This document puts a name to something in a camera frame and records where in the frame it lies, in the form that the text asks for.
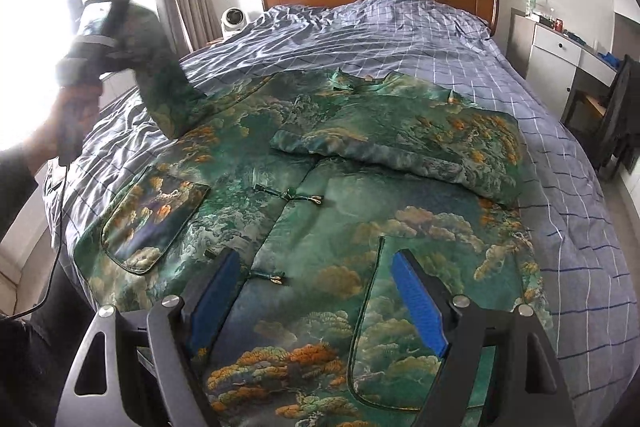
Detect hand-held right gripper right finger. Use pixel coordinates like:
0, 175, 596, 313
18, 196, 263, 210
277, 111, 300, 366
391, 248, 579, 427

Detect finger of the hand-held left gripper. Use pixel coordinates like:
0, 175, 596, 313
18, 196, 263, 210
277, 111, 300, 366
104, 0, 133, 54

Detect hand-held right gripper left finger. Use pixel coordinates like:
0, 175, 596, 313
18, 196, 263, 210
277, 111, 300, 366
54, 248, 244, 427

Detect green landscape print padded jacket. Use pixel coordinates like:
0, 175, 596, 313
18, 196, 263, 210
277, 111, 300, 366
72, 0, 553, 427

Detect person's left hand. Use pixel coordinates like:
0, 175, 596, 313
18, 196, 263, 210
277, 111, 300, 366
52, 82, 104, 158

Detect window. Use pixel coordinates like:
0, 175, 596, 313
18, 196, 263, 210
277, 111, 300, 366
0, 0, 86, 148

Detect small white fan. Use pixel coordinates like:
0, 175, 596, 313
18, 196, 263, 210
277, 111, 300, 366
221, 7, 249, 39

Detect person's dark pants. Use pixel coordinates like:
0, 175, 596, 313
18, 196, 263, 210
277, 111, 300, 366
0, 252, 151, 427

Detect wooden chair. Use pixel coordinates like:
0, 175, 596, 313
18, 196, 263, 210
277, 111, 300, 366
560, 57, 626, 178

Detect white desk with drawers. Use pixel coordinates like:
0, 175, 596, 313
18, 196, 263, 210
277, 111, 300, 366
509, 7, 622, 124

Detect dark jacket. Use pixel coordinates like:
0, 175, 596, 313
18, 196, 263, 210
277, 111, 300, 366
597, 53, 640, 168

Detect clear bottles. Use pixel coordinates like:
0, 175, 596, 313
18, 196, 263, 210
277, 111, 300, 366
522, 0, 556, 22

